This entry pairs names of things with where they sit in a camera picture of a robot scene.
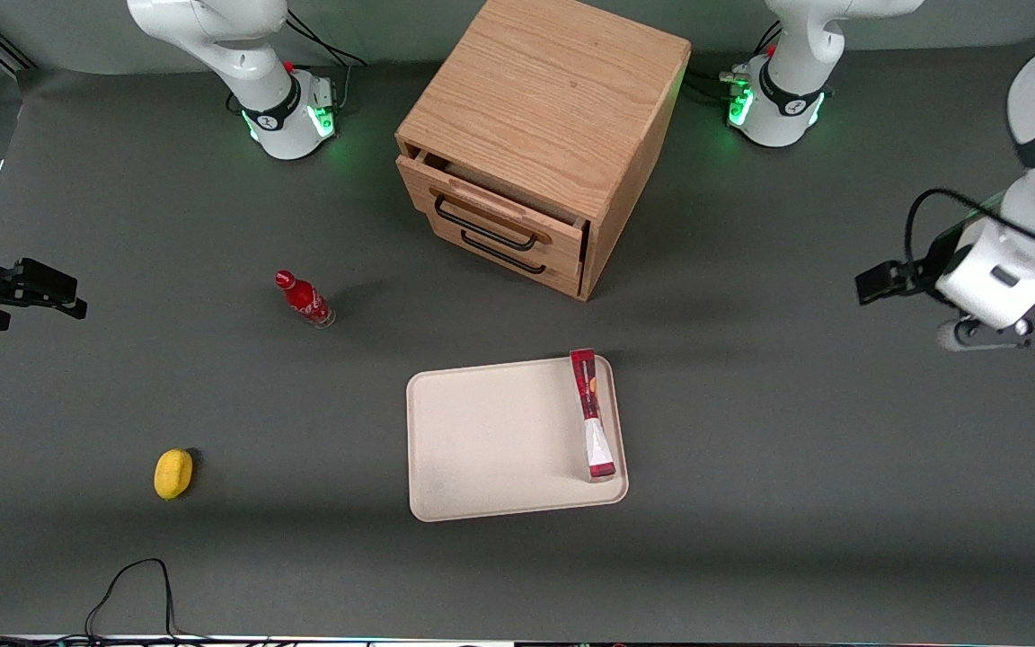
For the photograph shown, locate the wooden drawer with wide lip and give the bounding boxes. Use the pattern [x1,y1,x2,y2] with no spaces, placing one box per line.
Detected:
[396,151,588,270]

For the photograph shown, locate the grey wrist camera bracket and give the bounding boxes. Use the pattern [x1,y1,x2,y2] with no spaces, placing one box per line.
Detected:
[936,292,1035,352]

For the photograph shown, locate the cream plastic tray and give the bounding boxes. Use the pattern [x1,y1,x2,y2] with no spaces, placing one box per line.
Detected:
[406,355,630,523]

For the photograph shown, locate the wooden drawer cabinet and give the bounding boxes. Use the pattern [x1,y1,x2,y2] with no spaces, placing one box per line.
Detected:
[394,0,692,302]

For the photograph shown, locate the grey table mat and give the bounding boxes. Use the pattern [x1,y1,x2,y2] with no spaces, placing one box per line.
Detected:
[0,36,1035,641]

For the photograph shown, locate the short black drawer handle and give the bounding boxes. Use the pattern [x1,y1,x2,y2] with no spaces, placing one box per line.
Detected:
[461,230,547,275]

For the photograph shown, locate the black left arm base cables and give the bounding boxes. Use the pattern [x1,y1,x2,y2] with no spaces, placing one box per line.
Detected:
[686,20,781,105]

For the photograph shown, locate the yellow lemon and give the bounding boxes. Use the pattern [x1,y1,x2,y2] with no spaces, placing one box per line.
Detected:
[154,448,196,501]

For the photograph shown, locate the black right arm base cables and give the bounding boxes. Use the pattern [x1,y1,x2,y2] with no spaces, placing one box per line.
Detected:
[284,9,368,113]

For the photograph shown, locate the black looped cable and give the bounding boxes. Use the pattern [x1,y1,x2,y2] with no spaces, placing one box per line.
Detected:
[0,558,267,647]

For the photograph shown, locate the red cookie box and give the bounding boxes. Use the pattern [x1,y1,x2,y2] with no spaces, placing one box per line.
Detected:
[570,349,619,483]

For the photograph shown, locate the aluminium frame rail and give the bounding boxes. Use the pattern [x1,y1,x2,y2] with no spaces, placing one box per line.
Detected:
[0,16,38,73]

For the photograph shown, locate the red cola bottle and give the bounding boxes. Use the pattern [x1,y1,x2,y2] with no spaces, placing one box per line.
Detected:
[275,270,337,330]

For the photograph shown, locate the wooden drawer without lip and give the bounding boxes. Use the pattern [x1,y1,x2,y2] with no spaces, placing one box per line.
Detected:
[428,216,585,299]

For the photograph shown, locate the black left arm wrist cable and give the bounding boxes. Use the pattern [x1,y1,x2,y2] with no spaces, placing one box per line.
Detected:
[906,187,1035,267]

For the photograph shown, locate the long black drawer handle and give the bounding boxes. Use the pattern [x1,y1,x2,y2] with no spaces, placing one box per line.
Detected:
[434,196,539,252]

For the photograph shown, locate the black arm base cables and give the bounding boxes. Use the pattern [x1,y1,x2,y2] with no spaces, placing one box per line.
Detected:
[284,9,368,113]
[686,20,781,105]

